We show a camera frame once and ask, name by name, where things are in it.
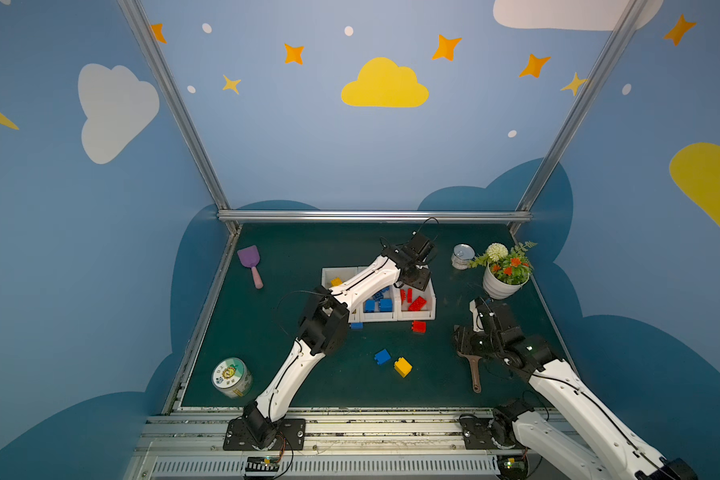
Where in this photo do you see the middle white bin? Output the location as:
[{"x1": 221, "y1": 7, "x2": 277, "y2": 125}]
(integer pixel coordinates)
[{"x1": 356, "y1": 286, "x2": 398, "y2": 323}]

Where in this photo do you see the controller board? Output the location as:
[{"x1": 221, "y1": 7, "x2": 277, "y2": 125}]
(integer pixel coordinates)
[
  {"x1": 243, "y1": 456, "x2": 281, "y2": 477},
  {"x1": 497, "y1": 456, "x2": 529, "y2": 480}
]

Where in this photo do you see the right controller board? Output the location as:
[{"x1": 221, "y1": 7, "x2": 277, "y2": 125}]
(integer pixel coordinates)
[{"x1": 497, "y1": 456, "x2": 529, "y2": 480}]

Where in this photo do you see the potted flower plant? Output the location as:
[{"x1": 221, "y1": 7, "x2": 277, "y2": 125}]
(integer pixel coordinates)
[{"x1": 469, "y1": 241, "x2": 536, "y2": 300}]

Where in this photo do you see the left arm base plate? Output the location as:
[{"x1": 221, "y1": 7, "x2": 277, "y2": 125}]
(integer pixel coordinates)
[{"x1": 222, "y1": 417, "x2": 306, "y2": 451}]

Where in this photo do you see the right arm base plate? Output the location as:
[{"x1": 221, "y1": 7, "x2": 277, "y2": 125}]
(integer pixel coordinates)
[{"x1": 457, "y1": 413, "x2": 525, "y2": 450}]

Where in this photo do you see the right white bin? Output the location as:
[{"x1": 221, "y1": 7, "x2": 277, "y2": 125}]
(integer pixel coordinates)
[{"x1": 390, "y1": 281, "x2": 437, "y2": 321}]

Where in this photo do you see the red lego floor brick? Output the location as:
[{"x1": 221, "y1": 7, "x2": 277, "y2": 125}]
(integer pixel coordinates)
[{"x1": 411, "y1": 321, "x2": 427, "y2": 334}]

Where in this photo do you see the tape roll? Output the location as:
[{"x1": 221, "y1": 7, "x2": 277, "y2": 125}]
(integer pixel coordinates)
[{"x1": 211, "y1": 357, "x2": 253, "y2": 398}]

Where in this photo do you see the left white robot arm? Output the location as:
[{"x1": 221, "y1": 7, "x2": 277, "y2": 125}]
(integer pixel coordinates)
[{"x1": 241, "y1": 232, "x2": 435, "y2": 449}]

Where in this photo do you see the left white bin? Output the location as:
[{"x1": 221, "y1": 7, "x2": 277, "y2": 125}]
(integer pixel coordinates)
[{"x1": 321, "y1": 267, "x2": 362, "y2": 324}]

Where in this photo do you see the purple toy shovel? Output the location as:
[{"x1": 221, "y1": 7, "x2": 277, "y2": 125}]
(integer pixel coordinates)
[{"x1": 237, "y1": 245, "x2": 264, "y2": 290}]

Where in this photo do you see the silver tin can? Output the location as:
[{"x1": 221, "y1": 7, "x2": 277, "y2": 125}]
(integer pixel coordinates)
[{"x1": 451, "y1": 244, "x2": 475, "y2": 270}]

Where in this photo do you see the brown slotted scoop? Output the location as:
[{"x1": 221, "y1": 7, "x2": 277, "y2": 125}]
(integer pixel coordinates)
[{"x1": 457, "y1": 351, "x2": 482, "y2": 394}]

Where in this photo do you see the red lego bottom brick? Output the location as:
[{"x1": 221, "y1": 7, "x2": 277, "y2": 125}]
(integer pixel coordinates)
[{"x1": 408, "y1": 296, "x2": 427, "y2": 312}]

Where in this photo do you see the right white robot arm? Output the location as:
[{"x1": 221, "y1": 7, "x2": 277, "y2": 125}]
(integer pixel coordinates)
[{"x1": 452, "y1": 297, "x2": 697, "y2": 479}]

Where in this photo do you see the left controller board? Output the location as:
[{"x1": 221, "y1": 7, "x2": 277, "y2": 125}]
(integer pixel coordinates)
[{"x1": 243, "y1": 456, "x2": 281, "y2": 477}]

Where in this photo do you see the white bin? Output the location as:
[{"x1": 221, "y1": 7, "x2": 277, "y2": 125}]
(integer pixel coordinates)
[
  {"x1": 390, "y1": 281, "x2": 437, "y2": 321},
  {"x1": 356, "y1": 286, "x2": 398, "y2": 323},
  {"x1": 321, "y1": 267, "x2": 362, "y2": 324}
]

